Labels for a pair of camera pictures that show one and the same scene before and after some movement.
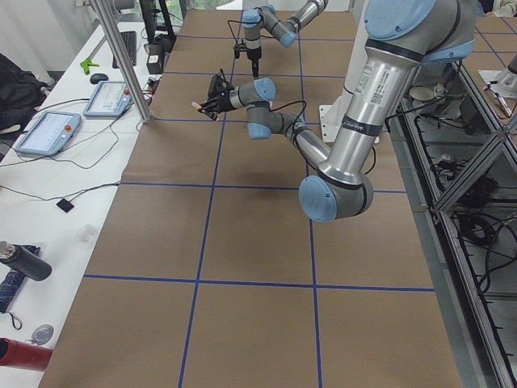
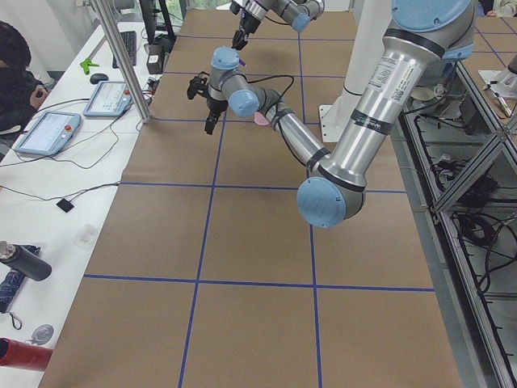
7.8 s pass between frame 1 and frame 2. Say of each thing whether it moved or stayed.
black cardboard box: stayed
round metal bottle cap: stayed
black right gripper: moved
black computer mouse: stayed
